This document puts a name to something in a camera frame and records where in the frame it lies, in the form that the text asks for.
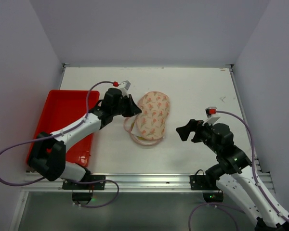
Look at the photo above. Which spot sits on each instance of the white bra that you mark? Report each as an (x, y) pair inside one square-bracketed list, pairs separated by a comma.
[(134, 130)]

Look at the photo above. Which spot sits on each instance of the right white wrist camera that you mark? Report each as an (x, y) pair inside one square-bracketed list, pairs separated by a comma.
[(212, 115)]

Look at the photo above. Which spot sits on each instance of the aluminium front rail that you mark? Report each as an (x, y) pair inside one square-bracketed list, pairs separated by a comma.
[(140, 183)]

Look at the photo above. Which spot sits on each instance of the red plastic tray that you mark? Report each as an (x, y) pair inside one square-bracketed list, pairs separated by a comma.
[(63, 107)]

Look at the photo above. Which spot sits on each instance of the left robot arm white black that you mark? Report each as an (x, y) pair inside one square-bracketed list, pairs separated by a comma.
[(48, 153)]

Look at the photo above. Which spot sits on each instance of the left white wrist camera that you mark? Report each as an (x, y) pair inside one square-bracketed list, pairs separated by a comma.
[(123, 86)]

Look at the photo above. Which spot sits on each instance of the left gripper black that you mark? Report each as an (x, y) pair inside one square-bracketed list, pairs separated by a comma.
[(126, 106)]

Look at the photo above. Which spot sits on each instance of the floral mesh laundry bag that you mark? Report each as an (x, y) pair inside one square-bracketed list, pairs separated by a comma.
[(155, 108)]

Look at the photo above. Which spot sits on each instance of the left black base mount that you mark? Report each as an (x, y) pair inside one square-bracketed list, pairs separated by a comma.
[(83, 193)]

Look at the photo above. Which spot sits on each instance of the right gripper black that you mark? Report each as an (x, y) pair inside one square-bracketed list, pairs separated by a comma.
[(196, 132)]

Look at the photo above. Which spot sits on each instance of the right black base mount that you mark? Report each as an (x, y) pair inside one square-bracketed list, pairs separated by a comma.
[(200, 182)]

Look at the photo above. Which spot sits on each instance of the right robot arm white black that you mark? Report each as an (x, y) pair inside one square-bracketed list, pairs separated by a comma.
[(234, 175)]

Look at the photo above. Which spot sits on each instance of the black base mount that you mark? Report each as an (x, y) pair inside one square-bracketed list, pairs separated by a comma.
[(200, 182), (83, 193)]

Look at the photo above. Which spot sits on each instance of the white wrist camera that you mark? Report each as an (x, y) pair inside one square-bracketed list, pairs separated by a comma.
[(212, 115), (123, 86)]

